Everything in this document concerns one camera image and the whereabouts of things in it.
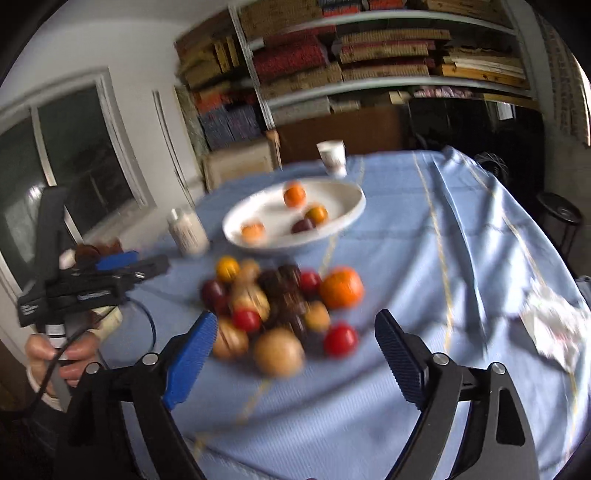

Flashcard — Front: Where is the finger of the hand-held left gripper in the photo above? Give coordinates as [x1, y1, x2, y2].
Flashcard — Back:
[99, 255, 171, 289]
[60, 250, 140, 282]

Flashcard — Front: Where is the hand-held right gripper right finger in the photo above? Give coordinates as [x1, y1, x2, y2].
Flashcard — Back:
[374, 309, 541, 480]

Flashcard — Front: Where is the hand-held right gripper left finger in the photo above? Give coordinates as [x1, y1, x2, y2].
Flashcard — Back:
[67, 310, 219, 480]

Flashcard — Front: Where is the peach coloured round fruit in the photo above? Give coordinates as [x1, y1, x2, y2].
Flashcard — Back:
[240, 222, 267, 244]
[231, 284, 271, 321]
[238, 258, 262, 287]

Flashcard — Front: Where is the small yellow round fruit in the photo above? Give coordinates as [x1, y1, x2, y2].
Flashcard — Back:
[216, 256, 241, 283]

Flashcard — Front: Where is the tan round fruit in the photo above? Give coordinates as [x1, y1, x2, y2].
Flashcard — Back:
[253, 327, 306, 379]
[304, 301, 332, 333]
[211, 318, 250, 361]

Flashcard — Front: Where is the orange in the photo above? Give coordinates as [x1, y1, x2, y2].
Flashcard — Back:
[283, 182, 307, 208]
[320, 267, 365, 310]

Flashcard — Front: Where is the red tomato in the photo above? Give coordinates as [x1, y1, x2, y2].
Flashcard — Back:
[298, 271, 322, 298]
[232, 308, 262, 334]
[323, 323, 359, 358]

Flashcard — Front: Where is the dark brown round fruit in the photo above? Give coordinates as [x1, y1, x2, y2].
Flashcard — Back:
[270, 293, 309, 340]
[257, 268, 283, 298]
[278, 264, 302, 289]

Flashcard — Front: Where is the white oval bowl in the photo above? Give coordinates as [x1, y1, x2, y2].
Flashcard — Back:
[222, 179, 367, 257]

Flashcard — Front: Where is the person's left hand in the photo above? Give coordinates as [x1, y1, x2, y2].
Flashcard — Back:
[24, 332, 102, 388]

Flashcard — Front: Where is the brown cloth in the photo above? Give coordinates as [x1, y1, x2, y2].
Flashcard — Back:
[74, 237, 125, 268]

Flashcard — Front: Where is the white drink can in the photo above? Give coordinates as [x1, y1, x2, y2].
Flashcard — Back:
[167, 208, 211, 258]

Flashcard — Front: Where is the white framed window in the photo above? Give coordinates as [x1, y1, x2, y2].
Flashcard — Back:
[0, 69, 153, 287]

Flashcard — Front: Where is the blue checked tablecloth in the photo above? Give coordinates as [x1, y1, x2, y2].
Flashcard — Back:
[99, 148, 585, 480]

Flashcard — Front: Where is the white leaning board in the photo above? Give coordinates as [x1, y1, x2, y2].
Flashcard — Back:
[152, 90, 197, 208]

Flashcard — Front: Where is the beige cardboard box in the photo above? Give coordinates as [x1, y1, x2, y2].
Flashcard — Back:
[202, 138, 278, 192]

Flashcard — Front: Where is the grey marbled panel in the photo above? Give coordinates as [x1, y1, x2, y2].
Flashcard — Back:
[174, 85, 213, 158]

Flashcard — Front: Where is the crumpled white paper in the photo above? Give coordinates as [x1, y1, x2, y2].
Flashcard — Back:
[521, 277, 589, 374]

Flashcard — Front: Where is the stack of blue patterned boxes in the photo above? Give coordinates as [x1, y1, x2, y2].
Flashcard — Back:
[198, 104, 264, 151]

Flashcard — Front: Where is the stack of orange patterned boxes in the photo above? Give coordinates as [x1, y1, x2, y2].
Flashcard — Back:
[194, 85, 250, 114]

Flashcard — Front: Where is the white paper cup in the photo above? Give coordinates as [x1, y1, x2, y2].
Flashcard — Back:
[317, 140, 348, 177]

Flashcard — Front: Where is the black round stool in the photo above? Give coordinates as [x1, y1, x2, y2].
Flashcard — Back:
[536, 191, 583, 259]

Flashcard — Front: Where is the brown wooden cabinet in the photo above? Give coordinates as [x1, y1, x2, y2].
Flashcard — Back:
[272, 108, 407, 160]

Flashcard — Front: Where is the black screen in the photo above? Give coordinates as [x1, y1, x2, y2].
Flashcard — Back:
[406, 97, 546, 162]

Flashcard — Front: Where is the white metal shelf rack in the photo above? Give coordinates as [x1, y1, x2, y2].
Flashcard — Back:
[228, 0, 541, 134]

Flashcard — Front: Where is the stack of woven boxes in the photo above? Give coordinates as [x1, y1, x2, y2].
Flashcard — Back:
[175, 0, 532, 112]

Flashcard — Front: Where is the black cable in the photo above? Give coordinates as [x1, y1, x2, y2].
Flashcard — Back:
[0, 298, 156, 418]

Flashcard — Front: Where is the black wire frame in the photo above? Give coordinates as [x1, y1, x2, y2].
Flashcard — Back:
[473, 150, 509, 178]

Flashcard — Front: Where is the white wall scroll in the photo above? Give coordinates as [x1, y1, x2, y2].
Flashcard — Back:
[538, 14, 591, 148]

